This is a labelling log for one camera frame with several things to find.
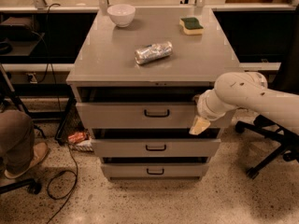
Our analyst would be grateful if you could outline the grey drawer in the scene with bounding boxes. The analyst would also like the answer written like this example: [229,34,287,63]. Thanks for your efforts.
[92,139,221,158]
[101,163,208,179]
[76,101,236,131]

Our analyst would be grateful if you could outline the black tripod stand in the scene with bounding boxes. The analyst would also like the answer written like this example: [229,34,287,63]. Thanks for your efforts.
[0,63,47,139]

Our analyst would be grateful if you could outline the yellow green sponge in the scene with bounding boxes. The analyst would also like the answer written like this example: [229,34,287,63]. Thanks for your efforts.
[179,17,204,35]

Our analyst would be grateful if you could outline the white bowl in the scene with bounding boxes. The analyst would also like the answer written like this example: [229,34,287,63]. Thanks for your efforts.
[107,4,135,27]

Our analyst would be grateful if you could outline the tan shoe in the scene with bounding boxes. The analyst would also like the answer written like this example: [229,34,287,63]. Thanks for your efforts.
[4,143,49,179]

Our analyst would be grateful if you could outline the black chair caster base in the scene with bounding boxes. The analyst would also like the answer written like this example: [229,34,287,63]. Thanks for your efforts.
[0,178,42,194]

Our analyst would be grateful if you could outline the silver crushed can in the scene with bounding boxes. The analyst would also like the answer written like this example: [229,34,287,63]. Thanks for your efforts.
[135,41,173,65]

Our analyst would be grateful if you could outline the black office chair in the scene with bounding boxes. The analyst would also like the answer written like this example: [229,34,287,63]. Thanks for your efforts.
[235,6,299,179]

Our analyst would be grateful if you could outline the grey middle drawer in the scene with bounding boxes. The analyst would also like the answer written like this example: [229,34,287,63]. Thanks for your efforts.
[92,139,221,158]

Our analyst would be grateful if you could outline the grey drawer cabinet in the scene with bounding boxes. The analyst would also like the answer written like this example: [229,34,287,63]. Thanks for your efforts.
[65,6,247,182]

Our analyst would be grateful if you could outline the person leg brown trousers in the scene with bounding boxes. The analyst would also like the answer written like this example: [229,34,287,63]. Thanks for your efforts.
[0,110,35,178]

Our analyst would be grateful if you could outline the grey top drawer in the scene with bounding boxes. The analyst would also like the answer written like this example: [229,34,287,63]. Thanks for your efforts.
[76,101,236,131]

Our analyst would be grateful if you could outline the grey bottom drawer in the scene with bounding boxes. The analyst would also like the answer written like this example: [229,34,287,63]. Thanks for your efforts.
[101,163,208,179]

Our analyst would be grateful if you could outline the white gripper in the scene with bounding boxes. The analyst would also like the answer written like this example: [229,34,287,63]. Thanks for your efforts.
[189,90,231,135]

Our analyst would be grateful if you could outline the orange snack packet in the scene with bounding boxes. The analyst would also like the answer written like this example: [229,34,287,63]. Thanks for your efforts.
[67,132,88,145]

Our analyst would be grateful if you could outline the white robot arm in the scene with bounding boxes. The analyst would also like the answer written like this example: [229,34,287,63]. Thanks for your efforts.
[190,72,299,135]

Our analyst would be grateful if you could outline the black wire basket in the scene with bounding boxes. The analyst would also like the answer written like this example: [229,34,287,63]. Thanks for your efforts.
[55,100,84,146]

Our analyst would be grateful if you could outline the black floor cable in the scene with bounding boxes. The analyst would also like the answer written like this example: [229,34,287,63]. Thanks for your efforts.
[45,143,78,224]

